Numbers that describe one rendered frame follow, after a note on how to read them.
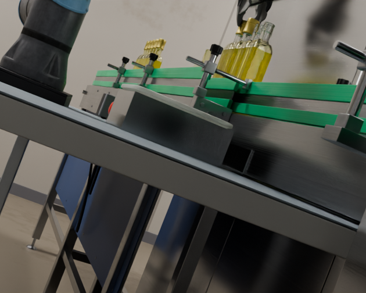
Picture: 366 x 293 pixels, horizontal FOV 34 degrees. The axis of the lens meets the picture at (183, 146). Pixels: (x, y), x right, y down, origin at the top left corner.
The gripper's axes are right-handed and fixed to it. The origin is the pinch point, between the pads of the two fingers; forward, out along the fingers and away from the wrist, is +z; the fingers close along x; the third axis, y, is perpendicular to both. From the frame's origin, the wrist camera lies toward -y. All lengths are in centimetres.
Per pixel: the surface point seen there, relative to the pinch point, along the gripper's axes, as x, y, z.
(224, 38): 77, -257, -46
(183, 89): -13.7, 12.8, 25.2
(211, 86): -6.3, 10.5, 21.3
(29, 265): -17, -111, 115
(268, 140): -6, 55, 32
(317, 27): 12.1, 19.8, -2.8
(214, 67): -14.2, 31.5, 19.4
